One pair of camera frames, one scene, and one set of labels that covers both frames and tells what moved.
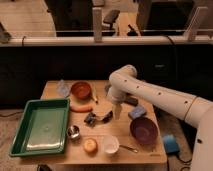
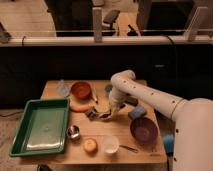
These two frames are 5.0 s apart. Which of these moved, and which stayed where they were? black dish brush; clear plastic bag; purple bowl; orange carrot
Moved: black dish brush
Stayed: clear plastic bag; orange carrot; purple bowl
